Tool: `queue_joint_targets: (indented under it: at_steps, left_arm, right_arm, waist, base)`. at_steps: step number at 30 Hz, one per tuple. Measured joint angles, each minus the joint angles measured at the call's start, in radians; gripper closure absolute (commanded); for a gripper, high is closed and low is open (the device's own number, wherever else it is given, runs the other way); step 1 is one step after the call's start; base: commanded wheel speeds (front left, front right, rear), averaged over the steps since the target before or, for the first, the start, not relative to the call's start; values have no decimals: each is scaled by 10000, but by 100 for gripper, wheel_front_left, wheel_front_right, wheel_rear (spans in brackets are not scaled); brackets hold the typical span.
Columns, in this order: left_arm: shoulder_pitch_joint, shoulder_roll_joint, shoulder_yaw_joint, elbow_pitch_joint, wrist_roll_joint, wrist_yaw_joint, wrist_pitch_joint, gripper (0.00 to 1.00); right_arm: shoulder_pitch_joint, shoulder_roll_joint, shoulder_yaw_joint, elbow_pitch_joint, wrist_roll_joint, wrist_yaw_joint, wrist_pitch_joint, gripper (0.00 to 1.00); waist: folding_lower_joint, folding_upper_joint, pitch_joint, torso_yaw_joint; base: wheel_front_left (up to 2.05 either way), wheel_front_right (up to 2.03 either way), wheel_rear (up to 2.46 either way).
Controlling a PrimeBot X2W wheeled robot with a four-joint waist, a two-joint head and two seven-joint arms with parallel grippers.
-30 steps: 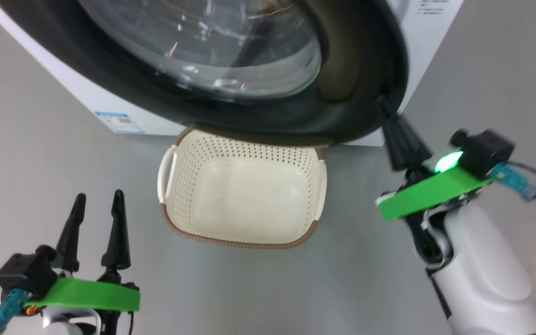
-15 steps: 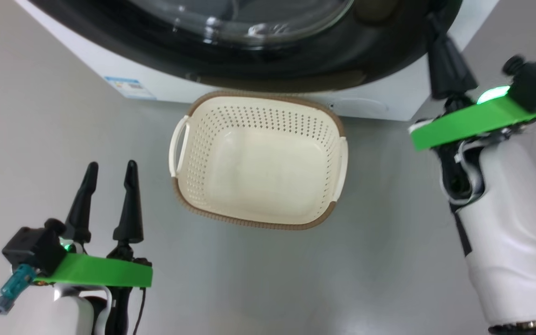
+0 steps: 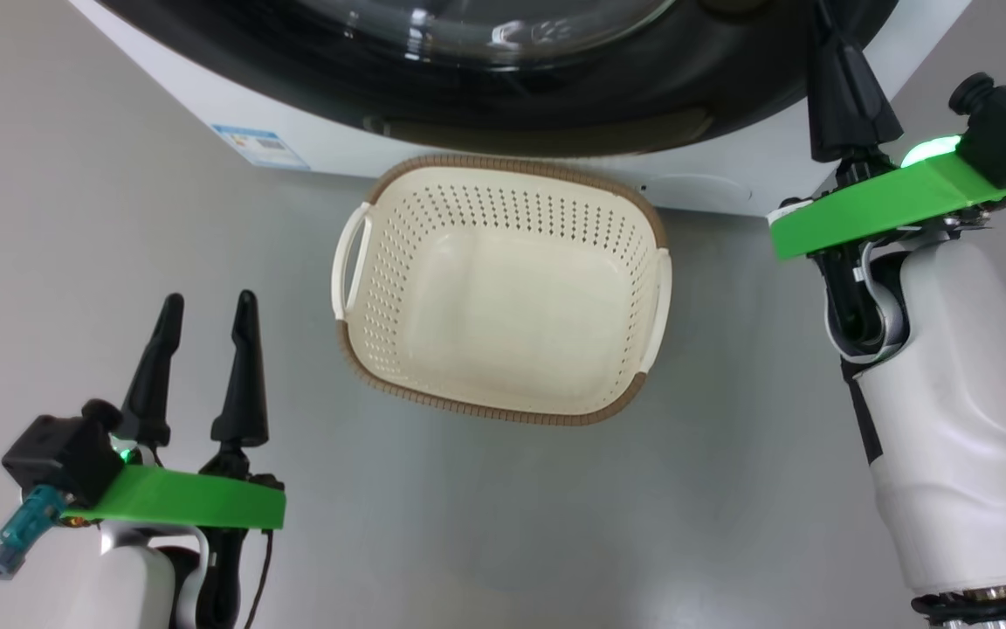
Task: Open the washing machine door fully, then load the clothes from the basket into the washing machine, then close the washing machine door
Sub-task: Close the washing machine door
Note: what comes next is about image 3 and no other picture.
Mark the thin black left gripper cable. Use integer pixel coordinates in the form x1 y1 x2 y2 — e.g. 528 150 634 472
241 529 276 629

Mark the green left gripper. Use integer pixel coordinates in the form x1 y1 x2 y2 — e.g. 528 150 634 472
62 290 287 531

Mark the black washing machine door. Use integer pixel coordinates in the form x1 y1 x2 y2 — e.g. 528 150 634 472
97 0 901 160

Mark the blue energy label sticker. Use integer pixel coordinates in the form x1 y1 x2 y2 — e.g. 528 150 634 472
210 124 312 172

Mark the white front-load washing machine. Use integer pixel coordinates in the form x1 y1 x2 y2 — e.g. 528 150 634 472
66 0 975 217

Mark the teal left camera connector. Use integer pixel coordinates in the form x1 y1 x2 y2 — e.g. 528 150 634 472
0 485 67 579

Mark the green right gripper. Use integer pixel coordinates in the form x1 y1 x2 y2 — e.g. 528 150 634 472
768 0 1006 261

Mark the cream perforated laundry basket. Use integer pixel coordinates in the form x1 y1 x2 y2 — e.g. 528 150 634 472
331 155 672 427

